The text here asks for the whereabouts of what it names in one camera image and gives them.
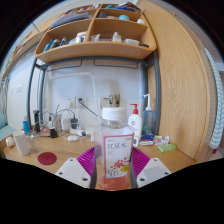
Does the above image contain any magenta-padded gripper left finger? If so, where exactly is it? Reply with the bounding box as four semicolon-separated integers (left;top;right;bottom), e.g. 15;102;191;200
54;146;101;190

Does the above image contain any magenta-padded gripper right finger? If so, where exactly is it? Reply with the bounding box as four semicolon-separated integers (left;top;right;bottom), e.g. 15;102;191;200
129;146;172;189

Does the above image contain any clear bottle with pink drink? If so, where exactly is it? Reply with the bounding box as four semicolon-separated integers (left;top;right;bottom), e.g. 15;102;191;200
93;106;136;191

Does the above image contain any green wipes pack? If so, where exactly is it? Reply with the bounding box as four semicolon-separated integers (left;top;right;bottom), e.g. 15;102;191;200
157;143;177;153

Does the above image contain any flat round red coaster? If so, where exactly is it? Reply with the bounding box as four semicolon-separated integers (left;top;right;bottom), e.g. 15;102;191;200
37;151;58;166

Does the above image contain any white earbuds case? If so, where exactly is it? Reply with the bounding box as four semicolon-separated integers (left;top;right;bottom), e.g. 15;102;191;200
67;134;80;142

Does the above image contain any blue and white box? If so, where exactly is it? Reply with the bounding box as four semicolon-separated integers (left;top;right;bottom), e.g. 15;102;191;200
139;131;155;146

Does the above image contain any white power strip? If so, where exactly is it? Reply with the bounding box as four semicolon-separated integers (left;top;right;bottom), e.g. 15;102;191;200
69;127;96;137

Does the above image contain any small black cylinder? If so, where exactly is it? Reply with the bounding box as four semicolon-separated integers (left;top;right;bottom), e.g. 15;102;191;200
49;128;59;139

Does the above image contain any white pump bottle red nozzle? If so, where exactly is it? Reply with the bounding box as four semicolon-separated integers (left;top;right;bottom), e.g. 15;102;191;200
127;103;143;147

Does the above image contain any blue spray bottle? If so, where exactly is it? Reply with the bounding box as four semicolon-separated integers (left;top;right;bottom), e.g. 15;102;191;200
142;93;156;134

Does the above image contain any white paper cup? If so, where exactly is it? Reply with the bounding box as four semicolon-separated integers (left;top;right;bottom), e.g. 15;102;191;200
12;130;31;157

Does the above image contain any black upright device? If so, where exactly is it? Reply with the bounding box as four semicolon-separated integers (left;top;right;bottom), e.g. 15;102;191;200
32;109;42;134

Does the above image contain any blue tube with white cap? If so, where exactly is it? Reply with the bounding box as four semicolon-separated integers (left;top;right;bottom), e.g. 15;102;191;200
22;115;31;136

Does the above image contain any small pale round ball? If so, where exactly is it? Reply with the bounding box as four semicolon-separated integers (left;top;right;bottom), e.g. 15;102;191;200
5;136;16;148

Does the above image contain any bed with teal pillow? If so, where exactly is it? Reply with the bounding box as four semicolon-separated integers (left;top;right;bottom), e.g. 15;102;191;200
0;111;16;141

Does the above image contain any small tree figurine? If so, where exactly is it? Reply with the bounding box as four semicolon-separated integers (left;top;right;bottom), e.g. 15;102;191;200
108;93;121;108

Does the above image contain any striped hanging towel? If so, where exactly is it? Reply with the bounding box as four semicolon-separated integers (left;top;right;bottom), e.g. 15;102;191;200
203;48;224;150

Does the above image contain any wooden shelf unit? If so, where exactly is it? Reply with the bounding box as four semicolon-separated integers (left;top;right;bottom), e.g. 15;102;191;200
34;2;158;64

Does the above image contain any white wall socket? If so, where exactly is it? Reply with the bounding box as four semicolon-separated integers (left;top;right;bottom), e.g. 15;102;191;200
65;97;76;109
76;96;88;108

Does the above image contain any white wall box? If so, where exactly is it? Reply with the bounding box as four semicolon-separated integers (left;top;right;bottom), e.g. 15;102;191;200
100;96;110;108

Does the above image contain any grey metal frame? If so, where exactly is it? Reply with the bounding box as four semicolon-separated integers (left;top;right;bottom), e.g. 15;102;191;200
26;51;162;134

